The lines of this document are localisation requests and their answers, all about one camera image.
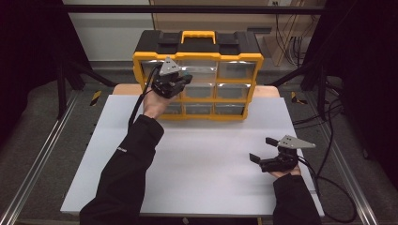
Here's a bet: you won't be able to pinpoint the black metal stand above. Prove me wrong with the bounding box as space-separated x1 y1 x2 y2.
268 59 329 121
55 55 117 120

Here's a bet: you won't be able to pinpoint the wooden table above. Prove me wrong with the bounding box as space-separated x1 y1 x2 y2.
112 83 281 98

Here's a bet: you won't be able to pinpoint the yellow and black organizer cabinet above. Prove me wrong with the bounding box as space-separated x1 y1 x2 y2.
131 29 265 122

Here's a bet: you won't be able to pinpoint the black metal crossbar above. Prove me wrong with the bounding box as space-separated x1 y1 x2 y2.
60 4 332 15

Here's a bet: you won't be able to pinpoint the yellow black hazard tape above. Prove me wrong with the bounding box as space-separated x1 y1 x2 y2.
290 91 308 106
89 90 103 107

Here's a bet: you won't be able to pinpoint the white table cover sheet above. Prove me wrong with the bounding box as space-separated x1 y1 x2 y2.
60 94 326 218

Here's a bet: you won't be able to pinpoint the clear plastic drawer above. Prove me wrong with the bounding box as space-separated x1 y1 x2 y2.
179 60 218 81

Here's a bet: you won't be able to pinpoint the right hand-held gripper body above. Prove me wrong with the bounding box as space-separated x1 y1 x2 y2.
258 134 316 173

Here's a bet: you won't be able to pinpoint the left hand-held gripper cable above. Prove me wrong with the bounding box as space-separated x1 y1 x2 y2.
128 65 160 129

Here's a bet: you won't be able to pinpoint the black floor cables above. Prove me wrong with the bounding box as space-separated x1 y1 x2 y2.
292 76 345 130

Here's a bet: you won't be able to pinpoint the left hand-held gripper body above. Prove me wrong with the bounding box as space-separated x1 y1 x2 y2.
152 56 186 99

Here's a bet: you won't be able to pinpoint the hand-held gripper cable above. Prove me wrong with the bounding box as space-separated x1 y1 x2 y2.
128 65 160 129
297 93 359 224

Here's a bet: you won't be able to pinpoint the black curtain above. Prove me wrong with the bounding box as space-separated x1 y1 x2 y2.
301 0 398 182
0 0 95 148

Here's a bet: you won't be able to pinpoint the person's right hand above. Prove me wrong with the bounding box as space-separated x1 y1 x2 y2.
269 164 302 179

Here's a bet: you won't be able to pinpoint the right hand-held gripper cable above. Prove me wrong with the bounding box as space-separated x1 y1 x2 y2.
297 93 359 224

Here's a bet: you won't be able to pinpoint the person's left hand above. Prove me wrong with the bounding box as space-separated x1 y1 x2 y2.
143 88 176 120

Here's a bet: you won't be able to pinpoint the set of clear cabinet drawers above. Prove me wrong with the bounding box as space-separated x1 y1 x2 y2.
140 59 257 116

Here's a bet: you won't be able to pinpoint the light wooden furniture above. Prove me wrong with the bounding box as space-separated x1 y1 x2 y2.
149 0 327 67

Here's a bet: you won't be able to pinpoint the aluminium floor rail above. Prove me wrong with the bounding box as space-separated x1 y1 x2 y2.
0 93 80 225
308 93 380 225

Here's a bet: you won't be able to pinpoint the hanging black cables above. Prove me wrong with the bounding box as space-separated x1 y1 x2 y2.
274 13 306 68

